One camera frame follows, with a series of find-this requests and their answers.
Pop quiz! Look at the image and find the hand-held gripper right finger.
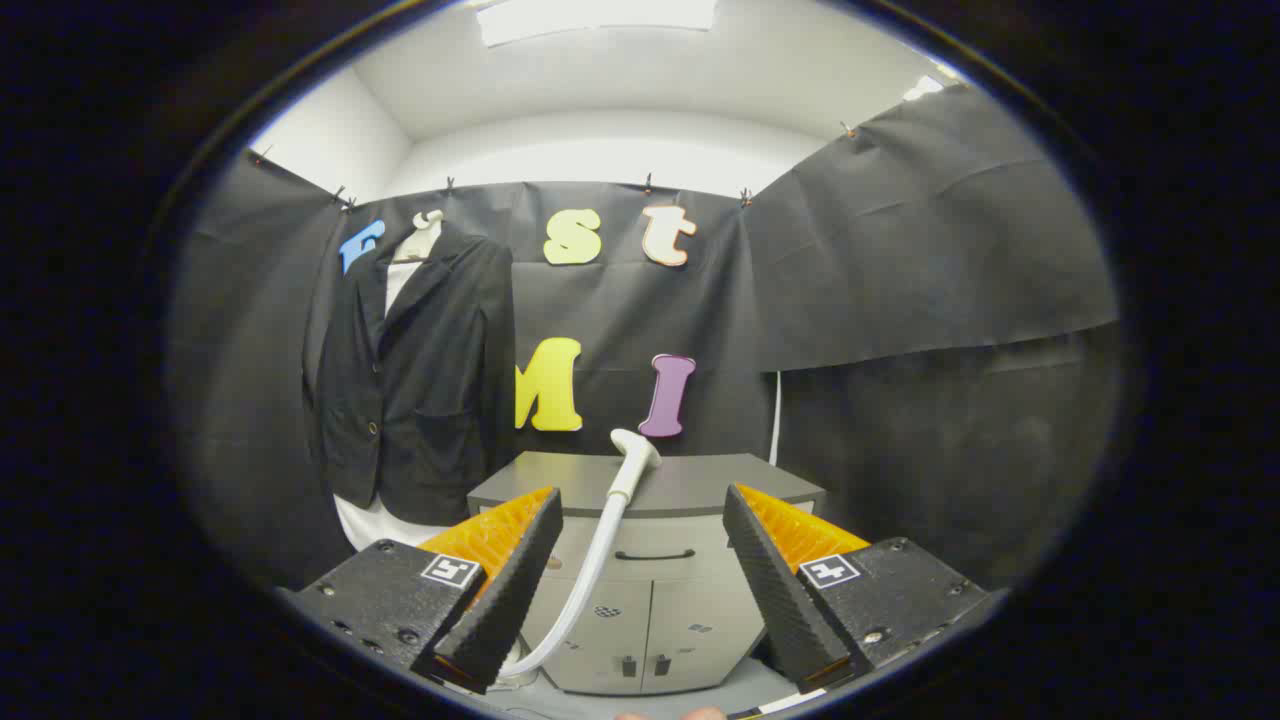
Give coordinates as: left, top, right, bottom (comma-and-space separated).
722, 484, 991, 694

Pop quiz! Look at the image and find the white garment steamer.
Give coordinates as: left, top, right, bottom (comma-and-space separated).
495, 428, 663, 688

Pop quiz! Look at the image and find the black backdrop cloth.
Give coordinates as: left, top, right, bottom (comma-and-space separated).
165, 85, 1121, 591

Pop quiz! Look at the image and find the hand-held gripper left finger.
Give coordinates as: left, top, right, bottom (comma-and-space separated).
285, 487, 564, 696

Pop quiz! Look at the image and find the large ceiling light panel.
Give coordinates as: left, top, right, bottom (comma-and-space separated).
475, 0, 719, 48

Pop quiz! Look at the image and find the black suit jacket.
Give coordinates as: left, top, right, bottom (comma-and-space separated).
303, 222, 516, 528

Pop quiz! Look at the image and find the grey cabinet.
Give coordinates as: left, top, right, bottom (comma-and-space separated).
467, 451, 827, 696

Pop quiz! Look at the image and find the white plastic hanger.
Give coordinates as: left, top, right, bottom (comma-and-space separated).
392, 209, 446, 266

